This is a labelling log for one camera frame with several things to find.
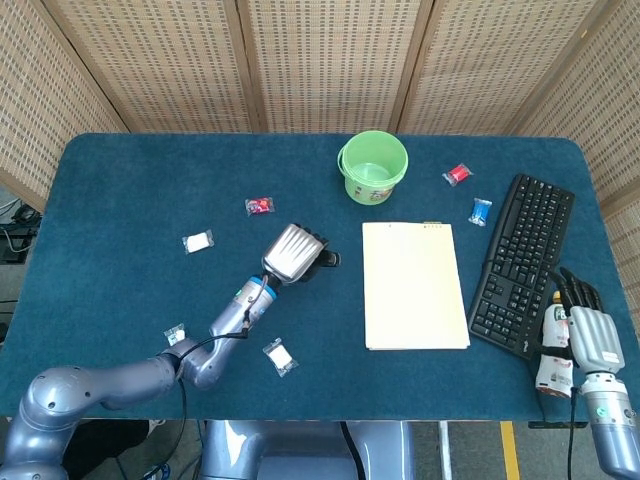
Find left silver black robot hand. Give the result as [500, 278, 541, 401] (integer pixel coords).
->
[260, 222, 332, 287]

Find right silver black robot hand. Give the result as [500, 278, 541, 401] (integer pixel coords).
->
[538, 266, 627, 376]

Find white drink pouch yellow cap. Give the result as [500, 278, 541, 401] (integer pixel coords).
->
[533, 291, 576, 400]

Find red pink candy packet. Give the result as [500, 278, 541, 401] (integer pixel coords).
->
[244, 196, 277, 218]

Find small white candy packet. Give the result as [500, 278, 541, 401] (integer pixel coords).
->
[181, 229, 215, 255]

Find large white candy packet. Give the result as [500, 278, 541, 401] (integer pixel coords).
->
[262, 337, 300, 379]

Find black computer keyboard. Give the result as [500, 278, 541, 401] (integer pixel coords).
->
[467, 172, 576, 361]

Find green plastic bucket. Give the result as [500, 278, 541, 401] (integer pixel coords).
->
[336, 130, 410, 206]

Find cream paper folder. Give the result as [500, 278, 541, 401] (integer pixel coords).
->
[361, 221, 472, 352]

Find lion print snack packet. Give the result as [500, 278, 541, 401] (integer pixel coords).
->
[163, 323, 189, 347]

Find blue felt table cover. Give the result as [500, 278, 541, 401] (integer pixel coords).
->
[0, 132, 640, 422]

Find blue candy packet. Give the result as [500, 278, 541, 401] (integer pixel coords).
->
[467, 197, 494, 227]

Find white table leg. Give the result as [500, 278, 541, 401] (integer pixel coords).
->
[438, 421, 454, 480]

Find grey-blue robot torso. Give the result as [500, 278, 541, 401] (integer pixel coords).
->
[199, 419, 416, 480]

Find woven wicker folding screen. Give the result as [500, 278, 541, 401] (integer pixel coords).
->
[0, 0, 640, 311]

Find black fabric object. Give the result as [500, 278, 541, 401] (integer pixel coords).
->
[63, 419, 151, 480]

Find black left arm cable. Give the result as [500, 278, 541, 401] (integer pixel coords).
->
[149, 277, 271, 480]

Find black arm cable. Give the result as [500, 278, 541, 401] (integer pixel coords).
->
[149, 277, 271, 480]
[566, 383, 582, 480]

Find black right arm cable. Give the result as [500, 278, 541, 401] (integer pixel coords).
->
[566, 383, 582, 480]

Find black torso cable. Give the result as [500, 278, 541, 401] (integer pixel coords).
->
[341, 422, 365, 480]

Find tangled background floor cables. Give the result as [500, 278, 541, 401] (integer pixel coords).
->
[0, 197, 42, 265]

